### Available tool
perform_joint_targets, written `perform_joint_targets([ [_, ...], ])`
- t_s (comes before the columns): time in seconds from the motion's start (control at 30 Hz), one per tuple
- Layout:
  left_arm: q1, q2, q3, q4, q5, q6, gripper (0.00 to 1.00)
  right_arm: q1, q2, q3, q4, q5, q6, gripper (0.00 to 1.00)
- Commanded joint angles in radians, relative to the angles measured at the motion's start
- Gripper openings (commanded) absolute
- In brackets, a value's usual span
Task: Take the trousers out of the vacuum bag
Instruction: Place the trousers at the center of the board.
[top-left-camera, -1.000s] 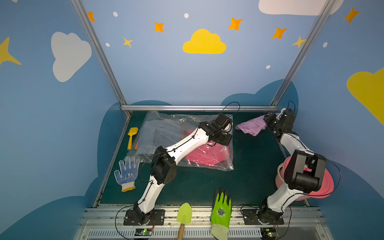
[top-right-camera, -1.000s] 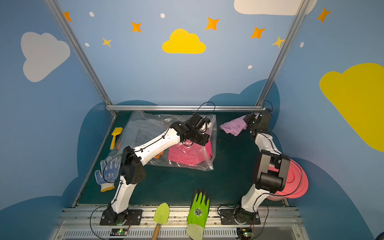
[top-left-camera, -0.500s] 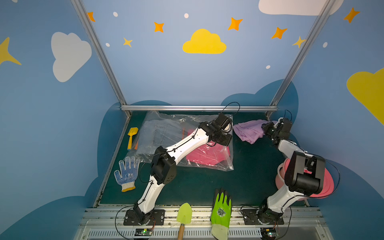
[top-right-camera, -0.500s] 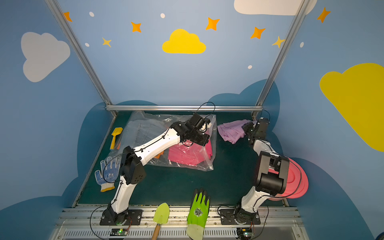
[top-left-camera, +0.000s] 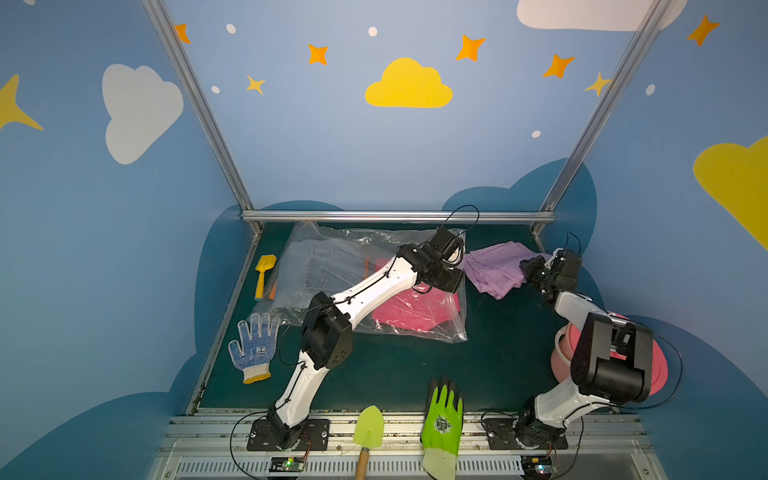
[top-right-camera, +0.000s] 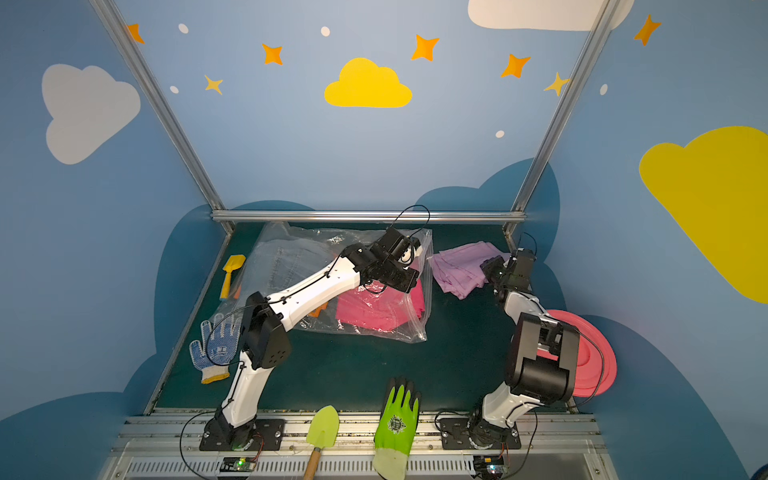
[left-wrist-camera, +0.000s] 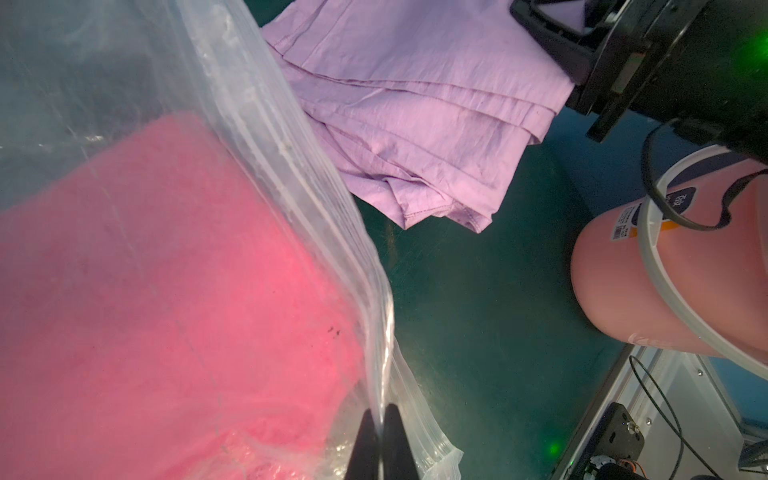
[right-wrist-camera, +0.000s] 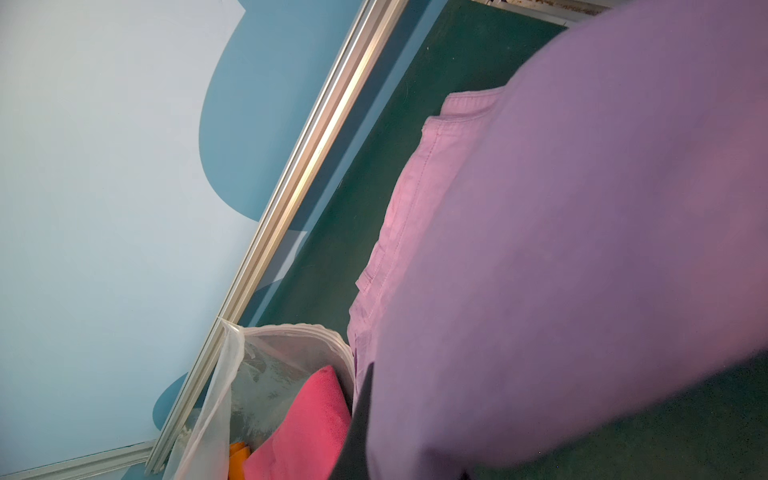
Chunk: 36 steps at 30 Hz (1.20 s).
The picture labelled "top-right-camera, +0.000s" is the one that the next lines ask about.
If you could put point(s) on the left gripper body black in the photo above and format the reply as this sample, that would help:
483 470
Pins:
395 278

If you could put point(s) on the left controller board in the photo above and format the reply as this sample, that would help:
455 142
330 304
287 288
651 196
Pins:
243 465

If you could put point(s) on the green black work glove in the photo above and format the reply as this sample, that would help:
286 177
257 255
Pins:
396 430

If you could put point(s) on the green garden trowel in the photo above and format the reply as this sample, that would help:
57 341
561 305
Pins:
322 434

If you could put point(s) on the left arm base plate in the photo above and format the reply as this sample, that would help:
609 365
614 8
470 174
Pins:
255 435

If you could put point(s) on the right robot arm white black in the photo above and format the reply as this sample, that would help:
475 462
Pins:
541 363

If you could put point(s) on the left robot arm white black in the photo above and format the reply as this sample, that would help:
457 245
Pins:
264 342

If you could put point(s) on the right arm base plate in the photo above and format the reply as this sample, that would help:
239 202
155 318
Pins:
462 433

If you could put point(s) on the right controller board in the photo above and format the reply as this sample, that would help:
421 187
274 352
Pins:
488 468

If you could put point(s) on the yellow toy shovel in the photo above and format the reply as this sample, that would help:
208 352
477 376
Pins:
233 263

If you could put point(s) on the pink trousers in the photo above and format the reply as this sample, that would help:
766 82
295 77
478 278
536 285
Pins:
382 312

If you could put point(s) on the purple trousers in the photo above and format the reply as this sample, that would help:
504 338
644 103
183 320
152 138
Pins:
458 270

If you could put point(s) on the blue dotted white glove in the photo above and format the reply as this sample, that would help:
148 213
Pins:
217 348

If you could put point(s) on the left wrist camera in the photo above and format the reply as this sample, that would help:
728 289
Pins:
394 245

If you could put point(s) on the aluminium frame rail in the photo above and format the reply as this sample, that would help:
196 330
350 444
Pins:
410 216

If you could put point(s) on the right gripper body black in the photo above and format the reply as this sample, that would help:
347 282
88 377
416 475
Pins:
495 267

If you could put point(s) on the clear plastic vacuum bag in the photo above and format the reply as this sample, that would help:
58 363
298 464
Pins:
285 255

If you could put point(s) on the controller board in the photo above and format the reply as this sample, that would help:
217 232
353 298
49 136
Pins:
243 465
488 468

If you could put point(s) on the pink bucket with lid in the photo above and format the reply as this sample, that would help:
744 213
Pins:
597 366

